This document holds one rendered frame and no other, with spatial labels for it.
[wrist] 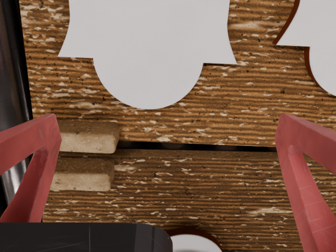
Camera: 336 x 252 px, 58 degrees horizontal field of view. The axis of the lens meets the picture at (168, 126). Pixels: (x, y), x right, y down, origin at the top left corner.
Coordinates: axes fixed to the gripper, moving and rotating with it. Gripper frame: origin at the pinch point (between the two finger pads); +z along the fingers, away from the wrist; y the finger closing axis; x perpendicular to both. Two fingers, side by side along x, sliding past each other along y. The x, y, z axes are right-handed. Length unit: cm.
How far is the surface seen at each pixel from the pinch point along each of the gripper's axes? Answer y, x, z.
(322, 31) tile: -11.0, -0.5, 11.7
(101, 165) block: 5.4, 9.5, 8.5
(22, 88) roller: 12.7, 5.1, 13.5
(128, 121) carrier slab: 3.2, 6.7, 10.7
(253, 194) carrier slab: -8.0, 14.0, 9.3
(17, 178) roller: 14.2, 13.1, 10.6
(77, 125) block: 7.1, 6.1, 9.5
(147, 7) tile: 1.4, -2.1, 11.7
